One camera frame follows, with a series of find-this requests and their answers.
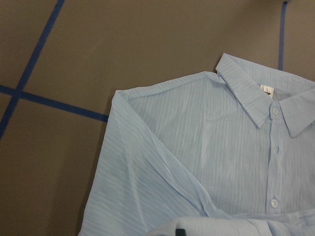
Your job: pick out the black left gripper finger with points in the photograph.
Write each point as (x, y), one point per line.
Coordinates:
(180, 232)

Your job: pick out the light blue button shirt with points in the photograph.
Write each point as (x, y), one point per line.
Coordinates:
(210, 154)

